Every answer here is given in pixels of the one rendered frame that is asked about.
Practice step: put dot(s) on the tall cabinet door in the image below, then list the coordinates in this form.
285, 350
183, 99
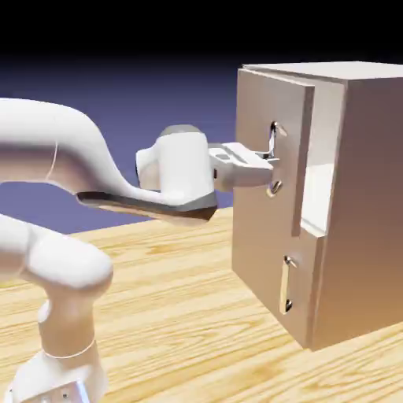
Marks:
261, 220

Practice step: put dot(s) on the light brown wooden cabinet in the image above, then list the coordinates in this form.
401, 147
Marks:
362, 204

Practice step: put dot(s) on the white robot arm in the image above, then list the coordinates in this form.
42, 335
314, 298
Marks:
176, 163

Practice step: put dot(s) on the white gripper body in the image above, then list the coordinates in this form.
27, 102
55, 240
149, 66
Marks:
244, 171

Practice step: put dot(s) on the short cabinet door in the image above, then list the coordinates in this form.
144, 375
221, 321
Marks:
270, 283

